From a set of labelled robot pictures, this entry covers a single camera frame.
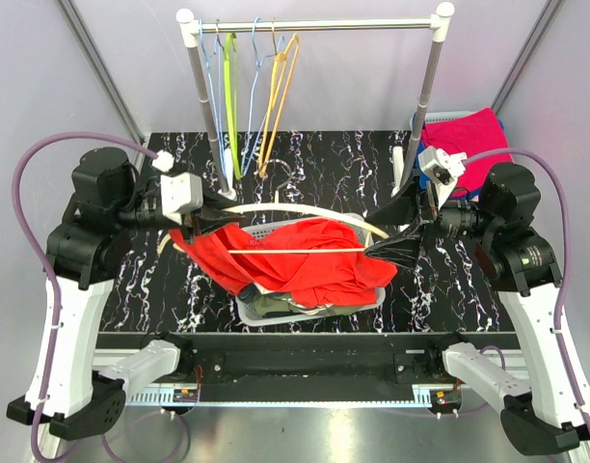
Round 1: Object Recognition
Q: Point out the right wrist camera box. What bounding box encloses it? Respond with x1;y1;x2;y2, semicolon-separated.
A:
417;146;468;206

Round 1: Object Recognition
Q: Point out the white wooden hanger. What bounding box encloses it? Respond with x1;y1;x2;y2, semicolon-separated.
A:
157;158;390;255

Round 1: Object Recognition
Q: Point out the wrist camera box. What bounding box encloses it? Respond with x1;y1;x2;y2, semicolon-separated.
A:
151;150;203;226
417;146;468;206

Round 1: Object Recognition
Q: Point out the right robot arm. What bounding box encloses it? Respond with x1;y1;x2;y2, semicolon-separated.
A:
365;163;590;455

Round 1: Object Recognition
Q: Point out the black marble mat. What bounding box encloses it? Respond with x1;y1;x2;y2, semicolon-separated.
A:
101;130;512;334

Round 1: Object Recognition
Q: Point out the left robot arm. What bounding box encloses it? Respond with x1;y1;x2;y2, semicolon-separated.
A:
7;147;244;442

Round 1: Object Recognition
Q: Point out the clothes rack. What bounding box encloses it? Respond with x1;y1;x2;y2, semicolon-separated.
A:
175;2;455;200

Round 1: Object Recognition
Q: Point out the lime green hanger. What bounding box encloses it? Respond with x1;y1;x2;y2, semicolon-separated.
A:
216;27;241;180

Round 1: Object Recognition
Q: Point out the pink tank top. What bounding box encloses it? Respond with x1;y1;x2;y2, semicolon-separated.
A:
255;284;273;294

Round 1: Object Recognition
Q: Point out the light blue wire hanger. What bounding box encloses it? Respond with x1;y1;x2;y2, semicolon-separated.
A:
200;20;227;162

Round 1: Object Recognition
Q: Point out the olive printed tank top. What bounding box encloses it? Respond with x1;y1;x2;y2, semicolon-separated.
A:
235;286;362;320

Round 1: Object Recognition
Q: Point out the yellow hanger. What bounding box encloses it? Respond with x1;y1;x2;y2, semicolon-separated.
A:
257;33;301;178

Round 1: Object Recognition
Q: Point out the white laundry basket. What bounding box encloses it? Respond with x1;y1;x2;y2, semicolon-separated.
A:
235;213;386;327

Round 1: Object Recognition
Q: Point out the red tank top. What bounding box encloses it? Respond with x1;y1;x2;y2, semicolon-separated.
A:
170;218;397;308

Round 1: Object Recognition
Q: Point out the grey basket with clothes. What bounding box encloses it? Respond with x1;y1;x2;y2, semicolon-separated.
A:
424;111;474;123

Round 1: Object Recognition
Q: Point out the magenta folded shirt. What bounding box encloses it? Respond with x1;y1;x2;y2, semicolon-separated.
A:
417;108;513;199

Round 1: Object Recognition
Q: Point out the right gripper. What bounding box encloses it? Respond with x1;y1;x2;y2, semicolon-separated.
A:
364;168;498;269

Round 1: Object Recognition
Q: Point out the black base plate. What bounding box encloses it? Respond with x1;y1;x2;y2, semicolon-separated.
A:
94;333;531;410

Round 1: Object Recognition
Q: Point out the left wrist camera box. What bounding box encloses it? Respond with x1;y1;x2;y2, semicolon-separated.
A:
151;150;203;226

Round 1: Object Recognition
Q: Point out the blue folded shirt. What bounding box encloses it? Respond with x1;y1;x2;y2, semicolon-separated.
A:
415;118;506;202

